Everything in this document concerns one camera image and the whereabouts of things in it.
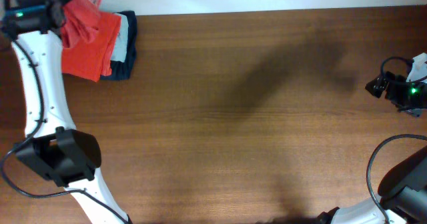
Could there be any folded navy garment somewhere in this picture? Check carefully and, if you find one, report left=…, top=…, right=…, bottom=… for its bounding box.
left=100, top=11, right=137, bottom=81

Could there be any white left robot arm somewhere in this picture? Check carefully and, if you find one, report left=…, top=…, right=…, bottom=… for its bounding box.
left=1, top=0, right=131, bottom=223

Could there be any orange t-shirt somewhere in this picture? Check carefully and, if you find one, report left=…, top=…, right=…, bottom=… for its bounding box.
left=61, top=0, right=102, bottom=49

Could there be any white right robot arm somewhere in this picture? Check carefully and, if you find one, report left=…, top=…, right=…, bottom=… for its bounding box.
left=314, top=72, right=426, bottom=223

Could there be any folded orange shirt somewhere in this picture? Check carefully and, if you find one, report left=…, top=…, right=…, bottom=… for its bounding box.
left=61, top=12, right=121, bottom=82

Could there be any folded grey garment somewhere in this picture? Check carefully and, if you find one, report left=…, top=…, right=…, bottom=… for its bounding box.
left=111, top=13, right=129, bottom=62

